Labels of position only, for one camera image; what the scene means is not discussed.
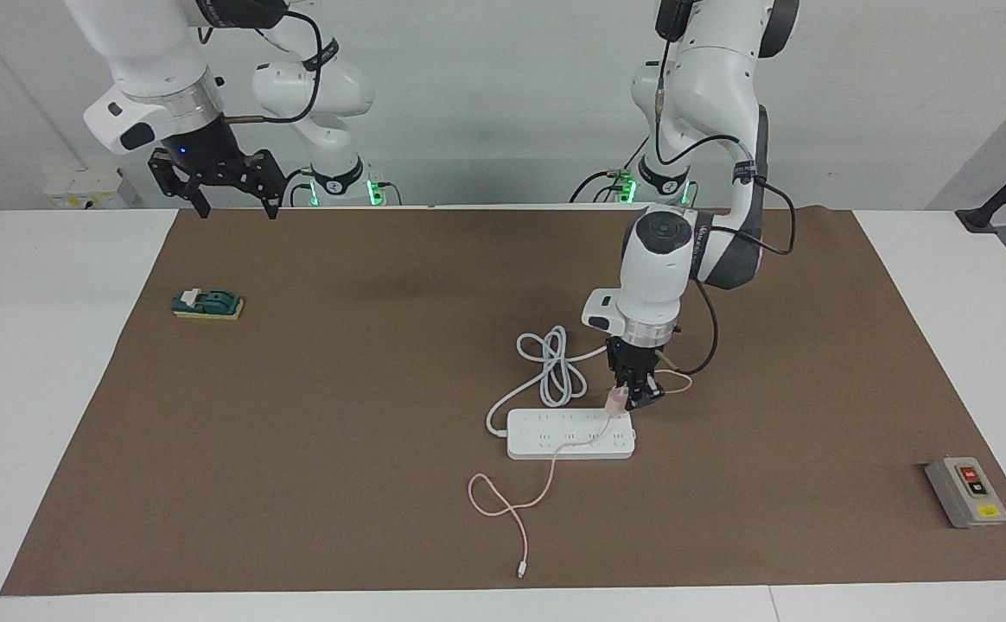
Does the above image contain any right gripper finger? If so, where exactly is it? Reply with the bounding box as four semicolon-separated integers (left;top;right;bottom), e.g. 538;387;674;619
244;149;286;220
149;149;212;219

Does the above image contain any pink charging cable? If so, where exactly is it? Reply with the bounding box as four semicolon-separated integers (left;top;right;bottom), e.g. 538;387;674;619
468;370;694;580

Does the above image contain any white power strip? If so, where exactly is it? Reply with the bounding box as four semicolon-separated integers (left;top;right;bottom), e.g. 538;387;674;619
506;408;638;460

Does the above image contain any brown table mat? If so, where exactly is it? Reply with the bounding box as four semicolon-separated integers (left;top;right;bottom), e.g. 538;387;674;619
0;206;1006;597

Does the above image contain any black stand clamp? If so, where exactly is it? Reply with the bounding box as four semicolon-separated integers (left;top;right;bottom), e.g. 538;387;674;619
955;138;1006;234

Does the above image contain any black power cable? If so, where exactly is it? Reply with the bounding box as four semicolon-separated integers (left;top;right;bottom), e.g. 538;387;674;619
277;167;314;208
569;134;651;205

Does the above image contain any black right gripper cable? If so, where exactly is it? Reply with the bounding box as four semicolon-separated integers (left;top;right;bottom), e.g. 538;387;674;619
196;4;324;124

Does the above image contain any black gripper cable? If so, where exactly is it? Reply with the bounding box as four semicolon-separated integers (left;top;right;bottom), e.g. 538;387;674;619
652;0;798;374
196;4;324;124

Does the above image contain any white power strip cord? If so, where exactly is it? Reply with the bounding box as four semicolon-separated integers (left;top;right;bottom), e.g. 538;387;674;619
485;325;612;437

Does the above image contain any white wall socket box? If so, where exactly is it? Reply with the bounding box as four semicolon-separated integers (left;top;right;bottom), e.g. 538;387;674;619
43;168;128;210

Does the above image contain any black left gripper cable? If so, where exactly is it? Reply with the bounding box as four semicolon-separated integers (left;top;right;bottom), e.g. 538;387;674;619
652;0;798;374

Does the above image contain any grey on-off switch box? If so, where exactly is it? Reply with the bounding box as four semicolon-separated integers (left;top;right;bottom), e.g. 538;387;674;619
925;456;1006;530

